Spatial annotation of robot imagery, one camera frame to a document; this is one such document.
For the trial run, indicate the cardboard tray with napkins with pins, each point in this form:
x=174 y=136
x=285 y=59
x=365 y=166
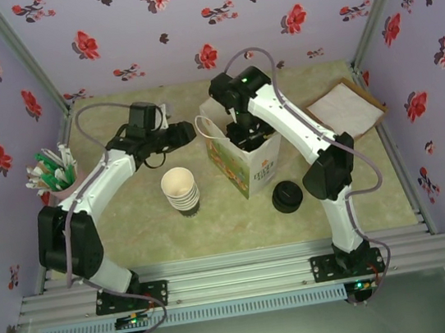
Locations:
x=360 y=87

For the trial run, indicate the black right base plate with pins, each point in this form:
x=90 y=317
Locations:
x=324 y=268

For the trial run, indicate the white paper napkin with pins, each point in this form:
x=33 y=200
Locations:
x=347 y=109

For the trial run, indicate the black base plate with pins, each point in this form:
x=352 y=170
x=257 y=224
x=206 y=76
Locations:
x=324 y=268
x=153 y=292

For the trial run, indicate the white wrapped straw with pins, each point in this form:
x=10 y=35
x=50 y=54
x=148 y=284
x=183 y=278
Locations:
x=67 y=159
x=36 y=186

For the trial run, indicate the aluminium front frame rail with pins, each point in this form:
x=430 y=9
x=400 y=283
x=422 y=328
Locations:
x=237 y=274

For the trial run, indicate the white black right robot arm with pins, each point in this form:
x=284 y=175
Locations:
x=281 y=112

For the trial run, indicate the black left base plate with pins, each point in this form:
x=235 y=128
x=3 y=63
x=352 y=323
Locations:
x=153 y=292

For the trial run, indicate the left base circuit board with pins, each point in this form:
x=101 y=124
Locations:
x=132 y=322

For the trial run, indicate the right base circuit board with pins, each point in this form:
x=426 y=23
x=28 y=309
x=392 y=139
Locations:
x=361 y=287

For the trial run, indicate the aluminium left corner post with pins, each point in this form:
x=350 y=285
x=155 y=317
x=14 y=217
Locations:
x=22 y=58

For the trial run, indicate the black plastic lid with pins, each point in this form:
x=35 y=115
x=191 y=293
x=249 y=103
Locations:
x=287 y=194

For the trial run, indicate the white paper takeout bag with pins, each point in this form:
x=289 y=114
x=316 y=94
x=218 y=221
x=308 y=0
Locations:
x=264 y=169

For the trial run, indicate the base circuit board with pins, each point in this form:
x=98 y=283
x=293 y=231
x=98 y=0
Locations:
x=361 y=287
x=132 y=322

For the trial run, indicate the brown wooden stirrer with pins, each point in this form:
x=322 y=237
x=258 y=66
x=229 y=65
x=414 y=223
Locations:
x=34 y=172

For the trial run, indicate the pink straw holder cup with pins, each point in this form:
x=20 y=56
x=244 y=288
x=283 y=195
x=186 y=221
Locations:
x=64 y=193

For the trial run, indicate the aluminium corner post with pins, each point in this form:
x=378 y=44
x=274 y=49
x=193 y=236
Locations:
x=22 y=58
x=382 y=3

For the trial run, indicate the stack of paper cups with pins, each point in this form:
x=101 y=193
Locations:
x=179 y=181

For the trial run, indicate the aluminium right corner post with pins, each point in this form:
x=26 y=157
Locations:
x=382 y=3

